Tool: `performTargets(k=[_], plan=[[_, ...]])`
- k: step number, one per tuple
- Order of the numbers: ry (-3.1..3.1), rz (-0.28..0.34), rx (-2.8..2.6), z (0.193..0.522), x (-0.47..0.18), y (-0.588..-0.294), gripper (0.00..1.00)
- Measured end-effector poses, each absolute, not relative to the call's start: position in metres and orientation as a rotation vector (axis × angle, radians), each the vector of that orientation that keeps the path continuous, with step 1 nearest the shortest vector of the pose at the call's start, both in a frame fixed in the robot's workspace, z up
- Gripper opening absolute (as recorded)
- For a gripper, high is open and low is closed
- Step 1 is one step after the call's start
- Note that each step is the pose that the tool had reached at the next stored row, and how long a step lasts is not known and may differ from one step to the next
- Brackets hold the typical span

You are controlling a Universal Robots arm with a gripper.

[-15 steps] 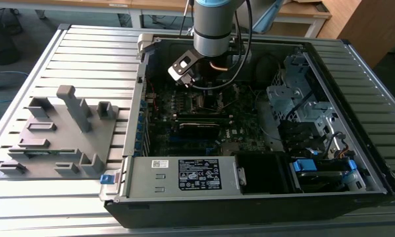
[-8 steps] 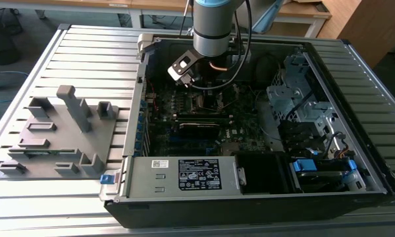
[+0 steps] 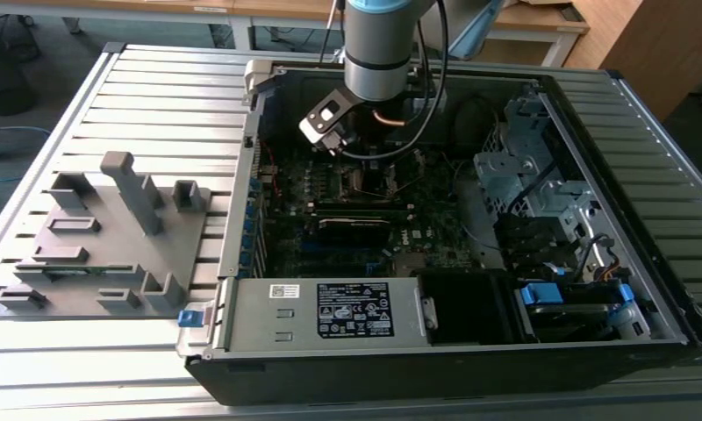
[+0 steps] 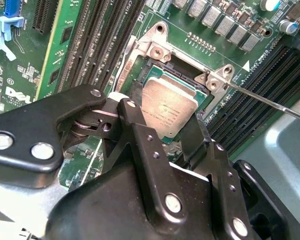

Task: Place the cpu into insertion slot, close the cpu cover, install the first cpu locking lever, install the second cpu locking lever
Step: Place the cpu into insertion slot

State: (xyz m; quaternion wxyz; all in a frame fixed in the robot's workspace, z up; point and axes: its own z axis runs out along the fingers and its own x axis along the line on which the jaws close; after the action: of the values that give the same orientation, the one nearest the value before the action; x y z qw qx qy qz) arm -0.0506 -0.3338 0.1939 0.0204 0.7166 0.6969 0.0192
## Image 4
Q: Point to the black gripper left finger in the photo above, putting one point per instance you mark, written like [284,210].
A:
[27,130]

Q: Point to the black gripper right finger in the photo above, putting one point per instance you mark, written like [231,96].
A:
[233,207]

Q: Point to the metal socket locking lever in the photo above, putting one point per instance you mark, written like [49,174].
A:
[277,105]

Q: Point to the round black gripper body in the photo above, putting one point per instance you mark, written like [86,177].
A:
[102,212]

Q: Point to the silver CPU green edge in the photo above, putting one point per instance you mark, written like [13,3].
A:
[167,105]

